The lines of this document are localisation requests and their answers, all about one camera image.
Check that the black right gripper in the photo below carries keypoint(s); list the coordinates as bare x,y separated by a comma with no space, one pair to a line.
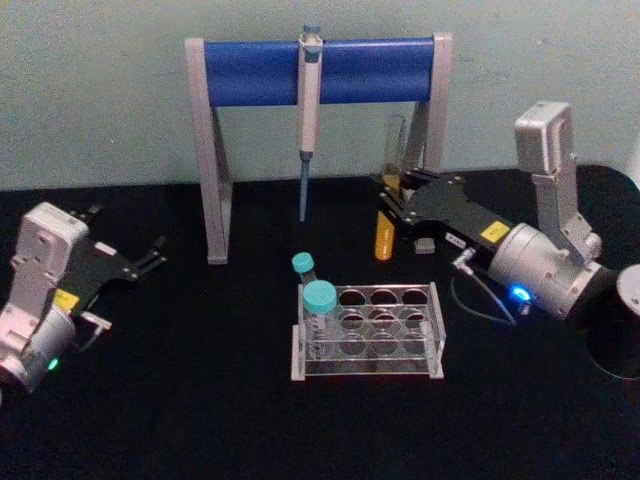
450,205

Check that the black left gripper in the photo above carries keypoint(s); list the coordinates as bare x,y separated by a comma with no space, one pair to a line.
95,270

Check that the clear tube with orange liquid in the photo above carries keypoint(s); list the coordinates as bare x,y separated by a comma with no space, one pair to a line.
385,240

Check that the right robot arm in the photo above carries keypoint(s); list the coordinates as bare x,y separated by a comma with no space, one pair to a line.
530,270

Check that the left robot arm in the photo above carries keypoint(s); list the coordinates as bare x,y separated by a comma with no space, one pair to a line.
35,260

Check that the small grey cap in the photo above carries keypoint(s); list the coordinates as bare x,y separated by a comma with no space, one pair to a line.
423,247

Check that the small tube with teal cap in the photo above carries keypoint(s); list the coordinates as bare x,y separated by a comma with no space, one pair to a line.
303,262

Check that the white pipette with blue tip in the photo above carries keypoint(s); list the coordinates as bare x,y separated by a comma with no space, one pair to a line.
309,100

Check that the large tube with teal cap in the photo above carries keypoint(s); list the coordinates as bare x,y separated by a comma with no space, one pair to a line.
319,296

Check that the clear acrylic tube rack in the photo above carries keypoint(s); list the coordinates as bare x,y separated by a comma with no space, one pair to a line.
385,367

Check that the grey stand with blue bar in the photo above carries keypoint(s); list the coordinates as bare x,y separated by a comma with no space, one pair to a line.
260,70

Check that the black table cloth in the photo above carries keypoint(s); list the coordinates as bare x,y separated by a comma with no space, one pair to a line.
200,425

